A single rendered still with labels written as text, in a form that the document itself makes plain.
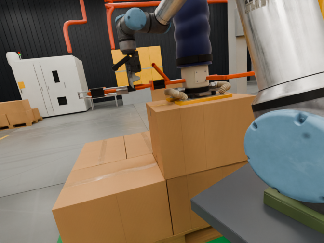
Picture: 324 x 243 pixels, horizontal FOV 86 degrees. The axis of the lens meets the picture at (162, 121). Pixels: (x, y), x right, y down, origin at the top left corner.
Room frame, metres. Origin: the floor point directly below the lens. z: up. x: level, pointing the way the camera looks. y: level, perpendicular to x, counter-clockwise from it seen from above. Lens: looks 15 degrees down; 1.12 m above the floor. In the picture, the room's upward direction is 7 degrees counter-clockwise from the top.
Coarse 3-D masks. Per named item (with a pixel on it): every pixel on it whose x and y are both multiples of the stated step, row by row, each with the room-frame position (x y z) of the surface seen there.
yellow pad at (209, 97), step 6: (192, 96) 1.01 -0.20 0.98; (198, 96) 1.06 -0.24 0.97; (204, 96) 1.03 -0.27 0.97; (210, 96) 1.02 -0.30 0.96; (216, 96) 1.01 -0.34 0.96; (222, 96) 1.02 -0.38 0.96; (228, 96) 1.03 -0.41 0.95; (180, 102) 0.96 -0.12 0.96; (186, 102) 0.97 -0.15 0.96; (192, 102) 0.97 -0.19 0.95; (198, 102) 0.98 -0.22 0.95
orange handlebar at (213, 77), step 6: (246, 72) 0.91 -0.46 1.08; (252, 72) 0.92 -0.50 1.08; (210, 78) 1.01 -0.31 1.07; (216, 78) 0.95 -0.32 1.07; (222, 78) 0.90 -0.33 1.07; (228, 78) 0.88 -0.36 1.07; (138, 84) 1.02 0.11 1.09; (144, 84) 1.04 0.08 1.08; (150, 84) 1.04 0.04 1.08; (168, 84) 1.07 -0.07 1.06; (108, 90) 0.99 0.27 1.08; (114, 90) 0.99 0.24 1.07
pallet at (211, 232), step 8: (208, 224) 0.92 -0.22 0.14; (184, 232) 0.88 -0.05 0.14; (192, 232) 0.98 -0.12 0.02; (200, 232) 0.97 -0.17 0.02; (208, 232) 0.97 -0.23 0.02; (216, 232) 0.96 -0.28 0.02; (160, 240) 0.85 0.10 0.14; (168, 240) 0.86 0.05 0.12; (176, 240) 0.87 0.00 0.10; (184, 240) 0.88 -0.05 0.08; (192, 240) 0.92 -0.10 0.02; (200, 240) 0.92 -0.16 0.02; (208, 240) 0.92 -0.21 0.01
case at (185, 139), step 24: (240, 96) 1.01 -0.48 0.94; (168, 120) 0.88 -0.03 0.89; (192, 120) 0.90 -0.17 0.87; (216, 120) 0.93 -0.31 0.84; (240, 120) 0.96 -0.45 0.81; (168, 144) 0.88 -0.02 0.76; (192, 144) 0.90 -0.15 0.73; (216, 144) 0.93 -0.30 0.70; (240, 144) 0.96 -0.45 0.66; (168, 168) 0.87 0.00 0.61; (192, 168) 0.90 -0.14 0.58
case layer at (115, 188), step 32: (96, 160) 1.25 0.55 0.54; (128, 160) 1.18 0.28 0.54; (64, 192) 0.87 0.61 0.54; (96, 192) 0.83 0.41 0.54; (128, 192) 0.82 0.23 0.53; (160, 192) 0.86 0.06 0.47; (192, 192) 0.90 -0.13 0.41; (64, 224) 0.74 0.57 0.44; (96, 224) 0.78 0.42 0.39; (128, 224) 0.81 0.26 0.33; (160, 224) 0.85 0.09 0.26; (192, 224) 0.90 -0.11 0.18
